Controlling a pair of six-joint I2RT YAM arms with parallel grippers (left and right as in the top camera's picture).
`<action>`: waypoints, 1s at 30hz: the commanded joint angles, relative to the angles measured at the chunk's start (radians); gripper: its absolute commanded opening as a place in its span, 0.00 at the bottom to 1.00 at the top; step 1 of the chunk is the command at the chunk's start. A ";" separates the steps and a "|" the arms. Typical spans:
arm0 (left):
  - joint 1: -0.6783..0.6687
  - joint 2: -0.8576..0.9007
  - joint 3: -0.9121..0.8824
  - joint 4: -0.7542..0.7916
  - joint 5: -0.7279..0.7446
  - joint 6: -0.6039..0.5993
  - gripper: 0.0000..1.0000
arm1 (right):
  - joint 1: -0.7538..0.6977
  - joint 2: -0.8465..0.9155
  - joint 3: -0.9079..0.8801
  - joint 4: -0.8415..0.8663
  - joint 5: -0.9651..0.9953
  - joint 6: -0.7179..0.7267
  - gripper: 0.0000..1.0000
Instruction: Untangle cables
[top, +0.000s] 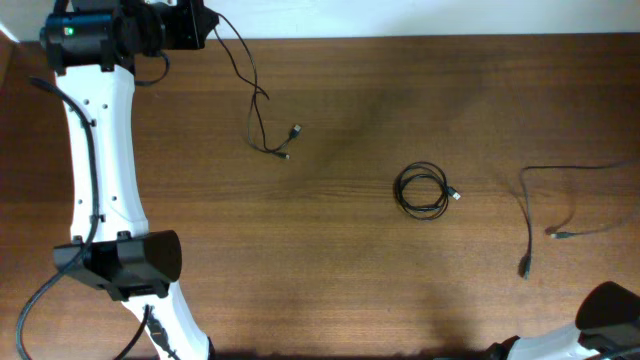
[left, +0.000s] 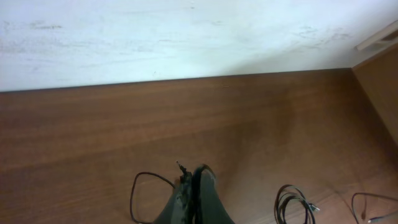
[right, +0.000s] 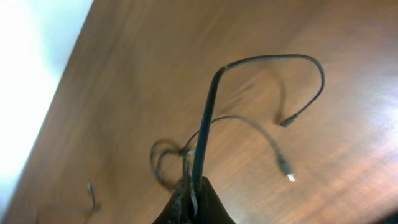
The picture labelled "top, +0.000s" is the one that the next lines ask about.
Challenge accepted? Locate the black USB cable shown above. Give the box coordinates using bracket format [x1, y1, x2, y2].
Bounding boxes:
[392, 160, 462, 221]
[212, 12, 303, 161]
[517, 159, 640, 280]

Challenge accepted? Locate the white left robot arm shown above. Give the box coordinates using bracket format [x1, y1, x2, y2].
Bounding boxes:
[40, 0, 218, 359]

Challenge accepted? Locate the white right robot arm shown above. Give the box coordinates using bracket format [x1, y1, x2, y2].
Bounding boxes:
[479, 281, 639, 360]

